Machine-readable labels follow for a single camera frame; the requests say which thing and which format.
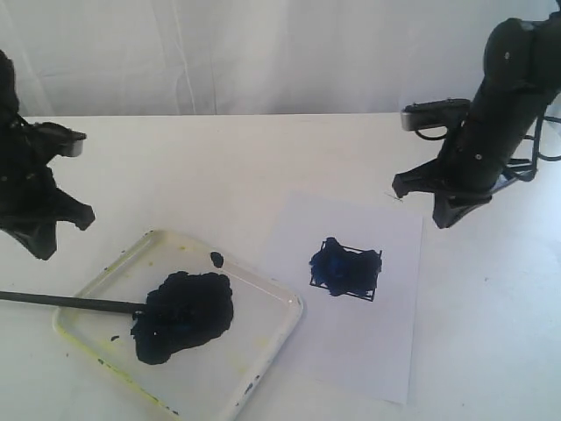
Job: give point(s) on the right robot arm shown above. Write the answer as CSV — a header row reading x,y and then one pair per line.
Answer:
x,y
520,53

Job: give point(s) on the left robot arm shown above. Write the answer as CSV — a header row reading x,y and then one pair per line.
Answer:
x,y
9,98

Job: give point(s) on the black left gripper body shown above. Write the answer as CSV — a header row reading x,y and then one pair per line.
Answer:
x,y
29,193

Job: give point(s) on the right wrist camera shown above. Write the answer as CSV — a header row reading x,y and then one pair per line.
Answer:
x,y
448,113

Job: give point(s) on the black paint blob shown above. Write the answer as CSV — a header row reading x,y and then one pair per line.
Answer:
x,y
195,309

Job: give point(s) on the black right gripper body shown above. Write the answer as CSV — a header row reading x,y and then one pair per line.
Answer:
x,y
485,134

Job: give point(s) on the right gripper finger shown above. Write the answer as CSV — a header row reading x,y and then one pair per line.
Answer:
x,y
425,178
448,210

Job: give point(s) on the white paper with square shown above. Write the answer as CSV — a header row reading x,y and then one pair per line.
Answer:
x,y
355,269

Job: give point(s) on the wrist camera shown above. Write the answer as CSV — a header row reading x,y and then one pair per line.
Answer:
x,y
61,140
448,113

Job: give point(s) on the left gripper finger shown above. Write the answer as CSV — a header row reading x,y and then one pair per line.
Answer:
x,y
36,237
66,208

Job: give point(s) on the white background curtain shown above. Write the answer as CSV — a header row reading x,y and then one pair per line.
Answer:
x,y
87,58

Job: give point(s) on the white paint tray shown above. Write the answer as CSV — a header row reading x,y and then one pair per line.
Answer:
x,y
210,382

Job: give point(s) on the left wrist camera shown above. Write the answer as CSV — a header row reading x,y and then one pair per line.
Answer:
x,y
61,140

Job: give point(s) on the thin black paintbrush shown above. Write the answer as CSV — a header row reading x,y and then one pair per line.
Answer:
x,y
78,303

